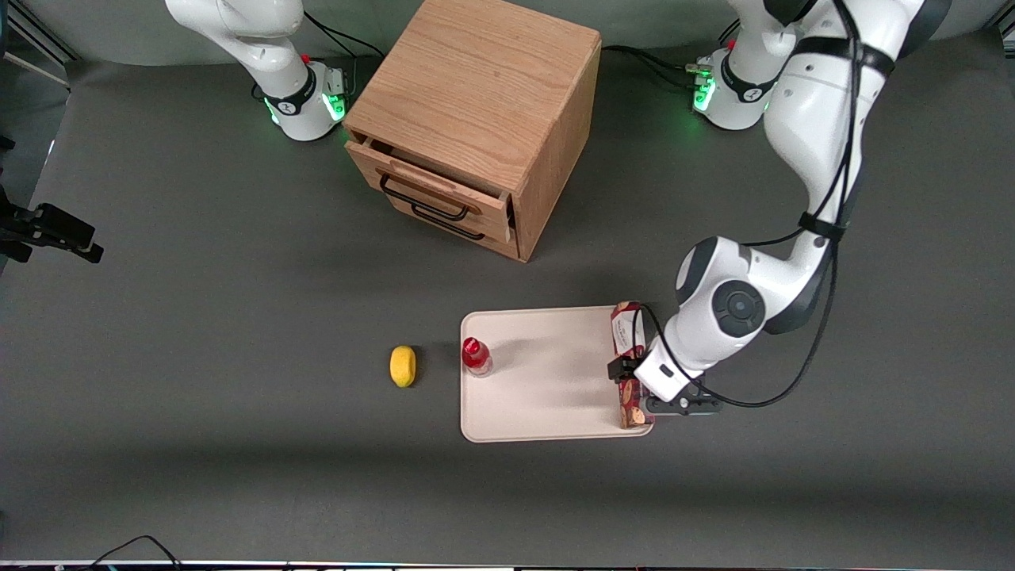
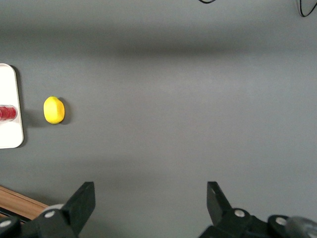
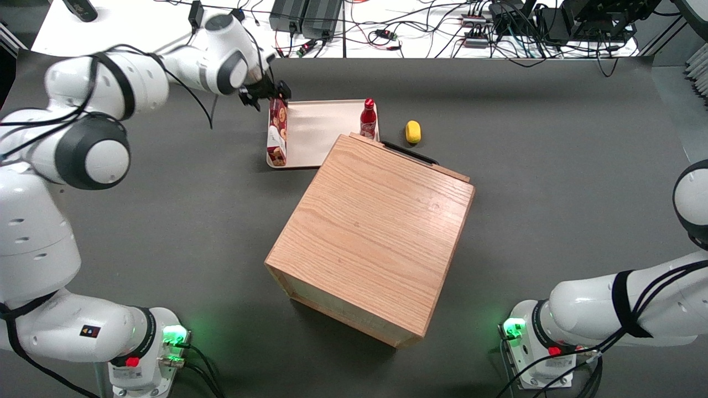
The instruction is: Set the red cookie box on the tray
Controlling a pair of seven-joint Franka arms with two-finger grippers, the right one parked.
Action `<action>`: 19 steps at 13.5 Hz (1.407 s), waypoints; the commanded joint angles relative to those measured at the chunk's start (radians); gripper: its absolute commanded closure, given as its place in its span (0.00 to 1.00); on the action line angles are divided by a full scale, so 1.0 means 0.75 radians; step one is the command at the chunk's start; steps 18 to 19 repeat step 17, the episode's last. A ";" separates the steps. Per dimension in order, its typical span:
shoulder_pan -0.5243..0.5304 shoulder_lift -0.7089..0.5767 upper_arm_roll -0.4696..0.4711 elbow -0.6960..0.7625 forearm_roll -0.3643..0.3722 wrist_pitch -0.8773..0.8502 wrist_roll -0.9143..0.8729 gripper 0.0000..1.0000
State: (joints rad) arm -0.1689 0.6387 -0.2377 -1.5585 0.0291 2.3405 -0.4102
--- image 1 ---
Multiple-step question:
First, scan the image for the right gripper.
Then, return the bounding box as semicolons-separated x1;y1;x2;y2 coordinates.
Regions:
0;184;105;265

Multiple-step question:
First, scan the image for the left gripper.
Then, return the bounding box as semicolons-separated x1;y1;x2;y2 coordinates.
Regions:
607;341;705;403

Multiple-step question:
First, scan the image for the red cookie box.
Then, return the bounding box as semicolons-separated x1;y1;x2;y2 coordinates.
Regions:
609;301;656;430

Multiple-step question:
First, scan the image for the beige plastic tray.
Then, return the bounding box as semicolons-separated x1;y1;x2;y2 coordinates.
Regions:
460;305;656;443

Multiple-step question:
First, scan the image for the small red-capped bottle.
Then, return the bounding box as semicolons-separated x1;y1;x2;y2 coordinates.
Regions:
462;336;494;379

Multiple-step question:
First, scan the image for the wooden drawer closed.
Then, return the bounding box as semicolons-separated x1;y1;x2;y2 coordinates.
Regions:
387;195;522;262

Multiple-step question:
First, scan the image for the yellow lemon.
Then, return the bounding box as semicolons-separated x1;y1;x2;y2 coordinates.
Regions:
389;345;417;389

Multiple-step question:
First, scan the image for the wooden drawer slightly open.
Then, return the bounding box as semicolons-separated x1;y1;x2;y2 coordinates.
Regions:
345;133;513;243

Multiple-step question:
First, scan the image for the wooden drawer cabinet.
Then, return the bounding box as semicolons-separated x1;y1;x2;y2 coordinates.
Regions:
342;0;603;263

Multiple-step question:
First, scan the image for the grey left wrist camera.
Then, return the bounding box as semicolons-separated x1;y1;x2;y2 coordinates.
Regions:
645;379;724;418

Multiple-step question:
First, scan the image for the black drawer handle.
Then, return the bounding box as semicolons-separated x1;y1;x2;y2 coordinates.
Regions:
410;201;487;242
378;174;470;222

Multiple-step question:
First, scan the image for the black left base cable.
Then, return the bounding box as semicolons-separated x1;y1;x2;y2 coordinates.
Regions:
600;44;714;93

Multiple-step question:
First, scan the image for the black base cable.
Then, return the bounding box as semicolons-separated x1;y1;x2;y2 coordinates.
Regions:
303;11;386;61
600;44;714;93

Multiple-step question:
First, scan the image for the thin black table-edge cable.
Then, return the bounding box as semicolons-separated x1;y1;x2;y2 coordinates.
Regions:
78;535;185;571

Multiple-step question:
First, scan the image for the black right base cable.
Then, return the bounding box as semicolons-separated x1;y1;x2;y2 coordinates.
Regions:
303;11;386;61

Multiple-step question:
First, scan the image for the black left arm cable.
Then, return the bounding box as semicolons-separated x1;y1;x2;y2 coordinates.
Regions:
631;0;867;409

